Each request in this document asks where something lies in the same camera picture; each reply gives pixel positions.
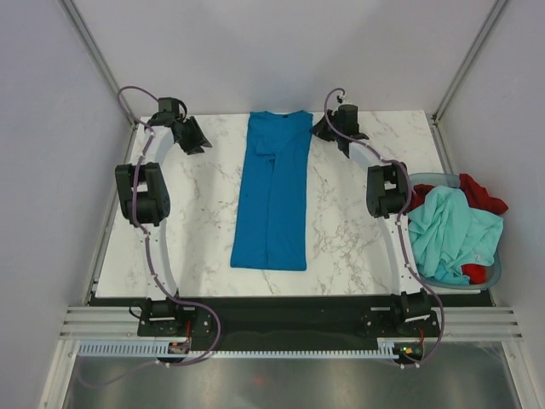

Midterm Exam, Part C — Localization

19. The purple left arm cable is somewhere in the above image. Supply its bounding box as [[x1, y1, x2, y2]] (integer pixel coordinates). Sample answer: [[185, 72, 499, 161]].
[[76, 86, 226, 389]]

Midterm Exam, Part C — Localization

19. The aluminium corner post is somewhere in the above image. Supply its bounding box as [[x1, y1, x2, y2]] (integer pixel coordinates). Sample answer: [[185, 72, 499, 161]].
[[429, 0, 511, 126], [59, 0, 119, 103]]

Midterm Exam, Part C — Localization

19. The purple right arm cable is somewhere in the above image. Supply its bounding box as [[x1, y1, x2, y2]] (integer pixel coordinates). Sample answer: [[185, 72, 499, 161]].
[[324, 88, 447, 371]]

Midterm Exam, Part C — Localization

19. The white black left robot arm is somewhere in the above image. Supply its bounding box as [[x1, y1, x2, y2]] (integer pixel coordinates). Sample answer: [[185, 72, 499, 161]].
[[114, 97, 212, 337]]

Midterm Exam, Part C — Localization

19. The teal t shirt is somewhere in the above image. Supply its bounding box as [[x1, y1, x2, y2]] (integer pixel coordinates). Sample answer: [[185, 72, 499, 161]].
[[407, 186, 506, 286]]

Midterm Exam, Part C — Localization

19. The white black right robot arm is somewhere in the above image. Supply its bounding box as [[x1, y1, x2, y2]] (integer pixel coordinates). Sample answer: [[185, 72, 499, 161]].
[[313, 99, 442, 337]]

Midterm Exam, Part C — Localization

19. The blue t shirt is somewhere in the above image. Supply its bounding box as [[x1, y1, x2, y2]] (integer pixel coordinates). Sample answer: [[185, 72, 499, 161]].
[[230, 111, 313, 271]]

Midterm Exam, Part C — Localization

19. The red t shirt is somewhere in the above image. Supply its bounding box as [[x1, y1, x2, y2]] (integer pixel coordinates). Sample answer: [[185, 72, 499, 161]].
[[412, 172, 510, 285]]

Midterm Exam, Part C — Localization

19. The white slotted cable duct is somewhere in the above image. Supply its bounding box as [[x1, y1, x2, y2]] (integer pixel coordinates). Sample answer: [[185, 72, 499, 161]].
[[77, 340, 413, 360]]

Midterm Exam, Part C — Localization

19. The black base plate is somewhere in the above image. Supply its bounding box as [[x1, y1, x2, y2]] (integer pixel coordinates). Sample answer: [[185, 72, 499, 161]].
[[87, 293, 497, 353]]

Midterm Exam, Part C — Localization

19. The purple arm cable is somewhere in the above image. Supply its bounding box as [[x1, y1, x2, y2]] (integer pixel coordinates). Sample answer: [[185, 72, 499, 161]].
[[76, 86, 226, 389], [324, 88, 447, 371]]

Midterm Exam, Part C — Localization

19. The aluminium left corner post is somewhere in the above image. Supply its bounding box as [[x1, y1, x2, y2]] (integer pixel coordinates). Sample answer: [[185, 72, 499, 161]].
[[59, 0, 119, 103]]

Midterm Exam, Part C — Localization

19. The aluminium right corner post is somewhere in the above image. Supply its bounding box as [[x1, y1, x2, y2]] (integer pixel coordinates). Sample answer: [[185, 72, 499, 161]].
[[429, 0, 511, 126]]

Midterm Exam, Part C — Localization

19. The translucent blue plastic basket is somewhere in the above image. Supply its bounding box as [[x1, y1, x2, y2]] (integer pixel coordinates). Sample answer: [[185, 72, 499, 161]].
[[402, 171, 503, 293]]

